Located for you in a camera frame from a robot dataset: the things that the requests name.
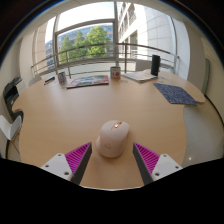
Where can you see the pale pink computer mouse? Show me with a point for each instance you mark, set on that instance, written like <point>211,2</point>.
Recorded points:
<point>112,140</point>

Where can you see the small printed cup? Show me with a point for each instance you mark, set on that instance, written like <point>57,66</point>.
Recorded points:
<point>62,79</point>

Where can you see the metal balcony railing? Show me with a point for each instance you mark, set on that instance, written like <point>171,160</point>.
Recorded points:
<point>100,45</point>

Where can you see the dark blue patterned mouse pad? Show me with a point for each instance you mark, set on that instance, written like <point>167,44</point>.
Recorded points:
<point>175,94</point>

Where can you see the black tumbler bottle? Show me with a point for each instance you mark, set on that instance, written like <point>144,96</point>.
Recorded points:
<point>155,65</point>

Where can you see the grey green door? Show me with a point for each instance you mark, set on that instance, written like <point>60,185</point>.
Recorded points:
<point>206,76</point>

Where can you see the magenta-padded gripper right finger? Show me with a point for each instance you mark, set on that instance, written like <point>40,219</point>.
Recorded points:
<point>166,165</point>

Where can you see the white chair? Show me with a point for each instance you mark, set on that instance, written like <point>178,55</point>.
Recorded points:
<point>34,80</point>
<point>9,126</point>
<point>142,65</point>

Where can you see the red cover magazine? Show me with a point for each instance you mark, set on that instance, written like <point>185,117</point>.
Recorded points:
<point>88,81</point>

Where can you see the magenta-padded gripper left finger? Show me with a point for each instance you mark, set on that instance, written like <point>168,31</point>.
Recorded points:
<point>56,165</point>

